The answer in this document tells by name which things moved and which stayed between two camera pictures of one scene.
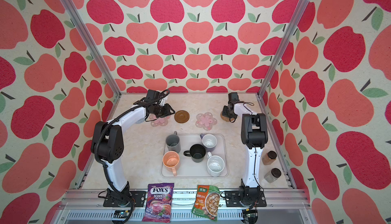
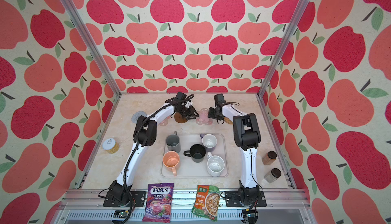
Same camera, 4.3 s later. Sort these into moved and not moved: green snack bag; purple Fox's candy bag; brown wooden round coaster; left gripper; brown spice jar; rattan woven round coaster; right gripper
Moved: left gripper; right gripper
Not moved: brown wooden round coaster; purple Fox's candy bag; brown spice jar; rattan woven round coaster; green snack bag
